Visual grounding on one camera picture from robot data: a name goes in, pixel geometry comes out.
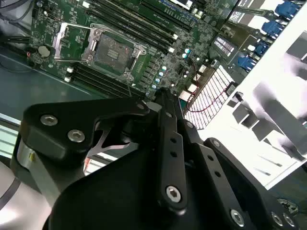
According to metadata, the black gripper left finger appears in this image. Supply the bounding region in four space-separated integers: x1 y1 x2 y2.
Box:
11 88 189 216

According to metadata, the metal socket cover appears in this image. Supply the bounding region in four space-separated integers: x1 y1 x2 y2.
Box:
53 22 96 65

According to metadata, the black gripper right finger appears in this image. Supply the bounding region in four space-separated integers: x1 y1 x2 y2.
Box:
169 91 300 230

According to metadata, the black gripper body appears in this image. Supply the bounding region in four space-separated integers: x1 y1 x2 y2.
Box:
44 116 235 230

